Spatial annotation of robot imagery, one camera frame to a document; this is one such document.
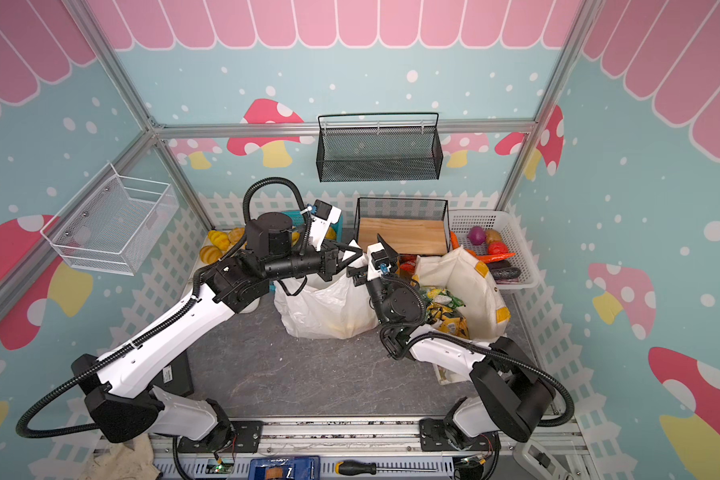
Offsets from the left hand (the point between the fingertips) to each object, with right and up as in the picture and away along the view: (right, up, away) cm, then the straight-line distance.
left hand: (360, 260), depth 63 cm
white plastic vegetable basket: (+41, +16, +62) cm, 76 cm away
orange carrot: (+44, 0, +40) cm, 60 cm away
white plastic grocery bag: (-11, -13, +15) cm, 23 cm away
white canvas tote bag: (+32, -8, +24) cm, 41 cm away
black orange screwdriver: (-2, -48, +6) cm, 49 cm away
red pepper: (+48, +4, +43) cm, 65 cm away
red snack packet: (+13, -1, +25) cm, 28 cm away
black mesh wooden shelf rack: (+16, +11, +37) cm, 42 cm away
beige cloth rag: (-55, -48, +9) cm, 73 cm away
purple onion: (+42, +9, +50) cm, 66 cm away
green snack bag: (+27, -13, +25) cm, 39 cm away
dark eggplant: (+45, -4, +32) cm, 56 cm away
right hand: (+1, +5, +8) cm, 9 cm away
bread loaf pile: (-54, +6, +50) cm, 74 cm away
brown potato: (+48, +9, +49) cm, 70 cm away
